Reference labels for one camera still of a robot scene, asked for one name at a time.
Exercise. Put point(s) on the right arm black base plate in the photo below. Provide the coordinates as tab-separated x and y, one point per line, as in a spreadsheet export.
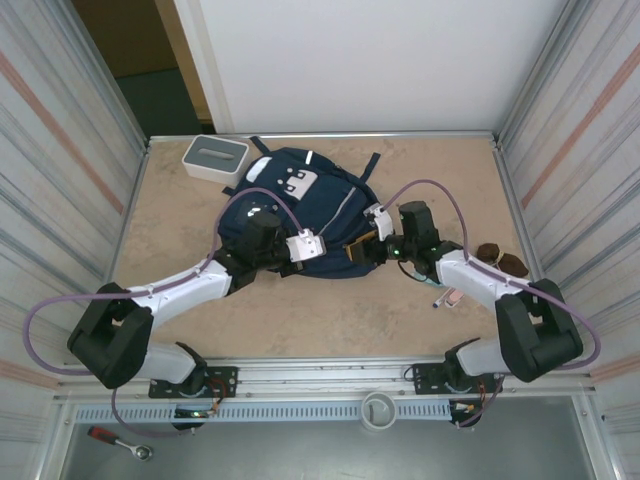
425	380

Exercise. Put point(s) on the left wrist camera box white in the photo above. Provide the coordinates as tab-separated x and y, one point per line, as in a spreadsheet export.
306	245

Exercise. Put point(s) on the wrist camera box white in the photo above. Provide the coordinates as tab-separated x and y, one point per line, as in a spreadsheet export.
306	245
381	222

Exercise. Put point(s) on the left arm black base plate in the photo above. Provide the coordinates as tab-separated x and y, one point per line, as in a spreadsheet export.
225	380

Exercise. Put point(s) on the grey round pipe fitting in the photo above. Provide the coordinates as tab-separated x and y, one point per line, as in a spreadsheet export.
378	410

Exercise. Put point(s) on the wide aluminium mounting rail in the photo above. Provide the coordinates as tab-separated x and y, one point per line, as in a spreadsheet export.
325	375

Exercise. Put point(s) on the navy blue backpack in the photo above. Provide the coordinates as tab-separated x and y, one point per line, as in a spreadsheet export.
320	200

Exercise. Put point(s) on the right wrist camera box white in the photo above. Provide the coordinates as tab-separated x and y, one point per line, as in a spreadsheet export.
381	222

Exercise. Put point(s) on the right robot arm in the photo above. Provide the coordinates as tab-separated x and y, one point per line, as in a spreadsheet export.
535	330

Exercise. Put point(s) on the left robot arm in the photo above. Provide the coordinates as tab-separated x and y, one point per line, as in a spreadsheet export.
110	335

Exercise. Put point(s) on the white grey tissue box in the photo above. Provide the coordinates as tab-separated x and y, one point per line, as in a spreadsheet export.
215	160

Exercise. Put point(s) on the brown wooden door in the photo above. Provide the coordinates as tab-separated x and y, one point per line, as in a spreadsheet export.
125	35

